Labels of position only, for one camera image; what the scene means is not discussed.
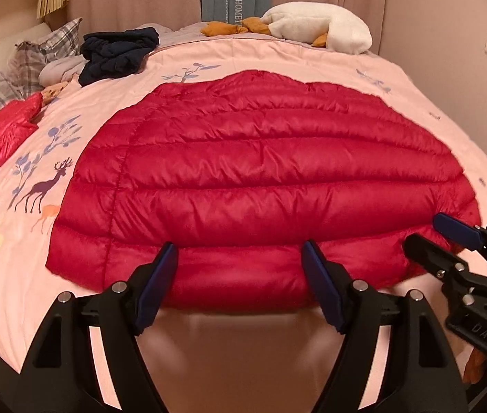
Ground white goose plush toy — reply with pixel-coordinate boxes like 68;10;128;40
200;2;373;56

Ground orange printed cloth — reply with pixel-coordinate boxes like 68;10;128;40
41;80;72;104

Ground navy garment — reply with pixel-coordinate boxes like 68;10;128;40
78;27;160;87

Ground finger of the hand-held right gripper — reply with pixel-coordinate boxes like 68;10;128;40
403;232;487;300
433;213;487;283

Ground lavender garment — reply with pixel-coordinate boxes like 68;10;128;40
39;54;87;87

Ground red puffer jacket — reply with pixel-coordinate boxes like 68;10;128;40
45;69;483;310

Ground pink deer printed blanket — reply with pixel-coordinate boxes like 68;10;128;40
0;36;487;413

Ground beige pillow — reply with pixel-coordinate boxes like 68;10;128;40
0;23;52;78

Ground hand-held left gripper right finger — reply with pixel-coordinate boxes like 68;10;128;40
301;240;470;413

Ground grey bed sheet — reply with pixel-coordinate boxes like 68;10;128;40
140;19;377;56

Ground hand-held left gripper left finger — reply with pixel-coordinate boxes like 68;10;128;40
20;241;179;413

